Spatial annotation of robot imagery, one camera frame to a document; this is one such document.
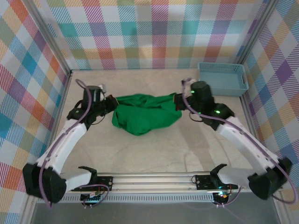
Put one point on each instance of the green t-shirt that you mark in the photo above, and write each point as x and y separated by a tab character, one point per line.
144	116

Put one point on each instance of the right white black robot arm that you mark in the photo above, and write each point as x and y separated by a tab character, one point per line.
236	137

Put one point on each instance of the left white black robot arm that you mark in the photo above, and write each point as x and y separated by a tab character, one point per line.
67	142

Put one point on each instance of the light blue plastic basket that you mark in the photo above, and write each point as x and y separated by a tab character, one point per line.
224	79

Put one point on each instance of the grey translucent panel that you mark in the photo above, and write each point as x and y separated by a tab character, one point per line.
151	213

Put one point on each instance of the aluminium side rail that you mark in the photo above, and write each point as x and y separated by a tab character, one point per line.
249	116
61	105

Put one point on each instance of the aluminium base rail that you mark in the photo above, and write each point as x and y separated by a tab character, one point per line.
151	180

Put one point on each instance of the aluminium corner post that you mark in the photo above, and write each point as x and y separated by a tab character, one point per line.
49	35
257	30

